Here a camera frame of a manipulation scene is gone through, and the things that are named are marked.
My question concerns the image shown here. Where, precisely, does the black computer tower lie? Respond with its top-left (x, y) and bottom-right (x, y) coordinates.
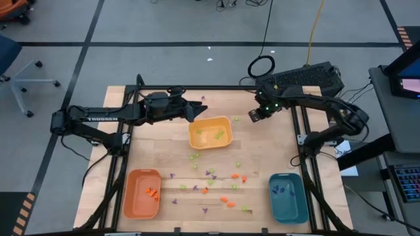
top-left (255, 61), bottom-right (346, 106)

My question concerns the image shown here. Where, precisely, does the grey side desk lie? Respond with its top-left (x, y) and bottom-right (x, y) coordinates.
top-left (368, 64), bottom-right (420, 155)

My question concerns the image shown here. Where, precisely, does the orange plastic bin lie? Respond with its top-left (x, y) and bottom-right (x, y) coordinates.
top-left (123, 168), bottom-right (163, 220)

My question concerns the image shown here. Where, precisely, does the blue office chair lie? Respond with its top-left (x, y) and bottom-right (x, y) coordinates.
top-left (0, 32), bottom-right (62, 118)

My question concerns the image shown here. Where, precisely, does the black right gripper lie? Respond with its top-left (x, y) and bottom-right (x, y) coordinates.
top-left (248, 85), bottom-right (284, 123)

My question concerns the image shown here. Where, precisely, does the black orange striped floor plate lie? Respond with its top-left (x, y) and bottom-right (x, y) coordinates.
top-left (12, 192), bottom-right (36, 236)
top-left (395, 25), bottom-right (420, 50)

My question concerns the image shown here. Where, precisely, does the black hanging cable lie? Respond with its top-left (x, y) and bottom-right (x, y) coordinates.
top-left (247, 0), bottom-right (276, 79)

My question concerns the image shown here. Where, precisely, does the black computer monitor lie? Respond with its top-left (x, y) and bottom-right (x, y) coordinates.
top-left (383, 41), bottom-right (420, 100)

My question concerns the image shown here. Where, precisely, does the yellow plastic bin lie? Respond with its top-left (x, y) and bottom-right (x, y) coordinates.
top-left (188, 116), bottom-right (234, 151)

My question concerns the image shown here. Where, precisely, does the black desk leg beam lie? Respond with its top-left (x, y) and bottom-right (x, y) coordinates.
top-left (337, 133), bottom-right (396, 172)

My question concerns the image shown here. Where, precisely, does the grey keyboard desk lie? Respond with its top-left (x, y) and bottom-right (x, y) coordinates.
top-left (380, 151), bottom-right (420, 236)

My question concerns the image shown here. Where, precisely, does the teal plastic bin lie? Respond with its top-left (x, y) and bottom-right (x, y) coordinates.
top-left (268, 172), bottom-right (310, 225)

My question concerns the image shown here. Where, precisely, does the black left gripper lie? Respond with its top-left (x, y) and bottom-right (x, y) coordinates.
top-left (144, 92), bottom-right (209, 125)

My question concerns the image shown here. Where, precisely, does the backlit computer keyboard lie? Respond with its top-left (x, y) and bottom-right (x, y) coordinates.
top-left (392, 163), bottom-right (420, 203)

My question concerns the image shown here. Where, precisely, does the white paper sheet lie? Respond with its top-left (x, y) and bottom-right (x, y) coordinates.
top-left (333, 140), bottom-right (359, 178)

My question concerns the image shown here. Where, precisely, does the yellow hanging cable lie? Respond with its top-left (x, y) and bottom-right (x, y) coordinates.
top-left (305, 0), bottom-right (326, 66)

